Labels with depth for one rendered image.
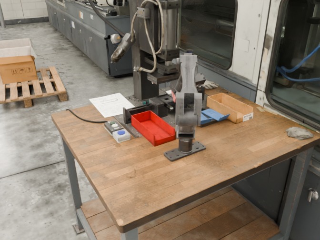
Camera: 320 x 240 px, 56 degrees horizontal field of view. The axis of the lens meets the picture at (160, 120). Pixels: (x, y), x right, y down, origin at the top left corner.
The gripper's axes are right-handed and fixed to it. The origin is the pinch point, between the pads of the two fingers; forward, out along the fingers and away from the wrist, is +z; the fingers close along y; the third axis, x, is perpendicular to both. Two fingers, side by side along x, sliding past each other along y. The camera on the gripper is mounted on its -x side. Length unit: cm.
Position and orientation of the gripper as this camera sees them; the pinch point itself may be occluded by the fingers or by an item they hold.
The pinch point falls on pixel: (175, 100)
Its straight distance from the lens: 141.4
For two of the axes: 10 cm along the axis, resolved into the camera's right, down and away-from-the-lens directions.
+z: -2.4, 5.6, 7.9
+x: -8.5, 2.7, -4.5
